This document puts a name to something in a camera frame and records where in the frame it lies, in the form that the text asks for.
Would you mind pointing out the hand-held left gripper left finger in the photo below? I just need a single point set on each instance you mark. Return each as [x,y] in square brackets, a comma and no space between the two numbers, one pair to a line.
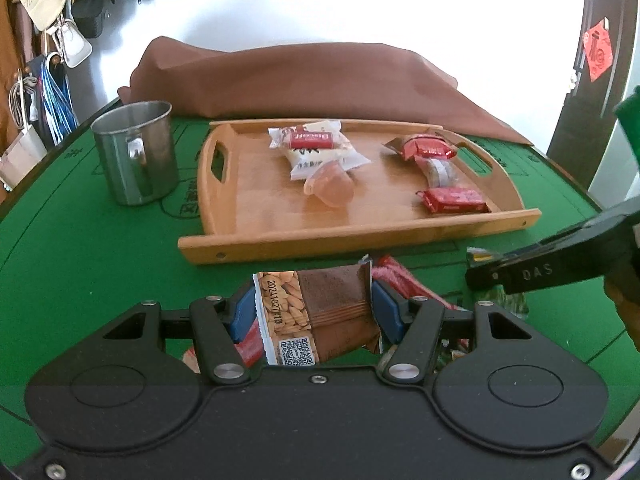
[242,311]

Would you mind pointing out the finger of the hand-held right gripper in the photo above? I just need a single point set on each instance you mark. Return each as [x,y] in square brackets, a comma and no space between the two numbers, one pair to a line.
[540,272]
[631,120]

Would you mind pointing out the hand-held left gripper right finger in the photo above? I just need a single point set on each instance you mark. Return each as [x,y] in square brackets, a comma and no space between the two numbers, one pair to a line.
[386,312]

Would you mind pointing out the green snack packet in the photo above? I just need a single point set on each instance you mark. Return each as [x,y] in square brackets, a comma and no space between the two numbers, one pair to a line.
[510,302]

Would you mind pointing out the brown almond snack packet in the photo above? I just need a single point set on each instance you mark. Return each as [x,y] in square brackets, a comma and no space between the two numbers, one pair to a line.
[320,310]

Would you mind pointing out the wooden tray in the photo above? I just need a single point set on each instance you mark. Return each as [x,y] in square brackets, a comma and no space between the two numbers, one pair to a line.
[260,210]

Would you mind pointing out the long red bar packet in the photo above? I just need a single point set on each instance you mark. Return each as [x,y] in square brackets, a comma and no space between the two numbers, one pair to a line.
[455,200]

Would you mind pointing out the clear jelly cup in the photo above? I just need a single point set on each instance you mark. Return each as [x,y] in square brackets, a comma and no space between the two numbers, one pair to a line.
[332,187]

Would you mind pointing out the pink-edged clear snack packet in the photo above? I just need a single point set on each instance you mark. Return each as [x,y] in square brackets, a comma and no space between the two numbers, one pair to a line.
[440,170]

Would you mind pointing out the white pastry packet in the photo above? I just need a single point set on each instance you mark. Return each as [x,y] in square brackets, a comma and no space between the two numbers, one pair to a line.
[310,161]

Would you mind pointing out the red gold-edged snack packet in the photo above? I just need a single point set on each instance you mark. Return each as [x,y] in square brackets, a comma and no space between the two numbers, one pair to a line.
[430,147]

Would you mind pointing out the red biscuit packet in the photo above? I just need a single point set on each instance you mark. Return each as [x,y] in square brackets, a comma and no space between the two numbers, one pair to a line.
[307,139]

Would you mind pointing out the person's right hand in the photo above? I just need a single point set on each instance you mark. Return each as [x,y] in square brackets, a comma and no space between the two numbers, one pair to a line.
[625,285]

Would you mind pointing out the pink-red snack packet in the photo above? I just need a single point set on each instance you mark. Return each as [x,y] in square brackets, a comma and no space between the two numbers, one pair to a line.
[405,282]

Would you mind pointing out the small red snack packet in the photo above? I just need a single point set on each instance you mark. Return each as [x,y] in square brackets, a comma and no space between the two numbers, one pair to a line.
[250,350]

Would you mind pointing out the brown door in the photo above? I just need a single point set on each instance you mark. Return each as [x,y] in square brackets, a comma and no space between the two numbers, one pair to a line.
[575,120]

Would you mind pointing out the red door decoration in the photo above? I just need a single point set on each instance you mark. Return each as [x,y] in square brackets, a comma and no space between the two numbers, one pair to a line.
[597,50]

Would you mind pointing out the metal cup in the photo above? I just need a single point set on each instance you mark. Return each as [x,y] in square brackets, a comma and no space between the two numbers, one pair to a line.
[130,160]

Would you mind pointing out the brown cloth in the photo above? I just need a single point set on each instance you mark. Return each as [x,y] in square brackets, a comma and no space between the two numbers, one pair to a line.
[300,80]

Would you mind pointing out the white hanging pouch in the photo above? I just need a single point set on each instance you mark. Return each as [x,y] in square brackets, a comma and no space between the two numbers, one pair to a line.
[75,47]

